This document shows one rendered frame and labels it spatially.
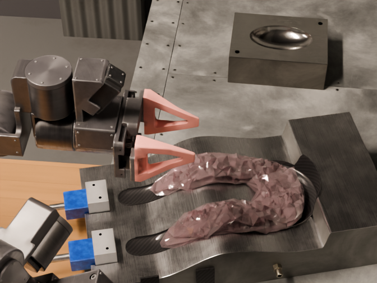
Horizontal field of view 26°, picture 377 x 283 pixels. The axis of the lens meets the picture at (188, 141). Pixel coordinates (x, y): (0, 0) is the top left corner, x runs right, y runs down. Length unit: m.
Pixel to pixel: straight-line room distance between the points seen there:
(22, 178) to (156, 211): 0.29
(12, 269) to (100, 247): 0.46
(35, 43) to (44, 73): 2.13
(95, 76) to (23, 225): 0.19
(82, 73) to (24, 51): 2.12
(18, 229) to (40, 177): 0.61
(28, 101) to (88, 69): 0.09
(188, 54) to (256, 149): 0.38
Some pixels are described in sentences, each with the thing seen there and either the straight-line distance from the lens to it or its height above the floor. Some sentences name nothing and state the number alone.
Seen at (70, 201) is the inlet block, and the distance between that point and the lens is 1.41.
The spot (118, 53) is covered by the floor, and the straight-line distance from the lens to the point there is 3.04.
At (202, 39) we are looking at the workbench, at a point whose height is 0.80.
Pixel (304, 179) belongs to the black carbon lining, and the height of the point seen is 0.87.
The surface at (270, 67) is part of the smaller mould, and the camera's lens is 1.68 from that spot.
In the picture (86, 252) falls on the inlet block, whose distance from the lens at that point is 1.35.
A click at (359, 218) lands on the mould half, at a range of 1.35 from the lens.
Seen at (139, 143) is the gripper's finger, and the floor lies 1.23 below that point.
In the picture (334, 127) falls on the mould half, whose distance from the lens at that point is 1.49.
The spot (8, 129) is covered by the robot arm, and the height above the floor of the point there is 1.22.
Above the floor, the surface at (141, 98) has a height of 1.23.
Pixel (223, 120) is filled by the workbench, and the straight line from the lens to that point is 1.63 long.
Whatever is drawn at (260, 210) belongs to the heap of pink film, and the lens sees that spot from 1.34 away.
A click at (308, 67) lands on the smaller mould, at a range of 1.68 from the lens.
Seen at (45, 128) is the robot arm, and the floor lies 1.22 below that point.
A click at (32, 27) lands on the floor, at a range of 3.20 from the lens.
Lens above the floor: 1.95
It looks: 46 degrees down
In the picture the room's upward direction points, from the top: straight up
